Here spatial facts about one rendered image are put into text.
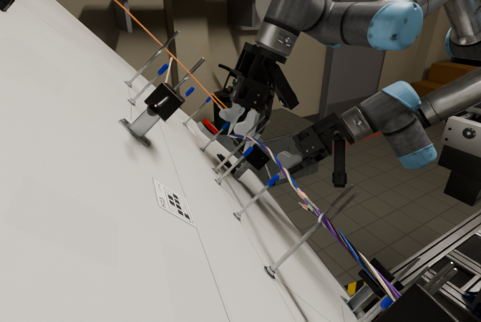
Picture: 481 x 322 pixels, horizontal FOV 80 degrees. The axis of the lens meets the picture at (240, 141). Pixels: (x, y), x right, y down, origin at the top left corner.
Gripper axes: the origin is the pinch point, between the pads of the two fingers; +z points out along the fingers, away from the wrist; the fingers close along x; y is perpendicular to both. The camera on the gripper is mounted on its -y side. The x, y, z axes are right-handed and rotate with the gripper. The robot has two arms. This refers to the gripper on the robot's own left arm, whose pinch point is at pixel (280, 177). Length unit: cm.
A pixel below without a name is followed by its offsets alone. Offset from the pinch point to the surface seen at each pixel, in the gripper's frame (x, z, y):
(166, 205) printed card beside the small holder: 50, -4, 7
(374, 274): 43.8, -15.4, -8.5
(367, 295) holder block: 16.6, -7.4, -25.2
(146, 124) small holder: 42.4, -1.1, 16.6
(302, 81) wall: -290, -5, 66
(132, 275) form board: 59, -7, 4
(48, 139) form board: 57, -3, 15
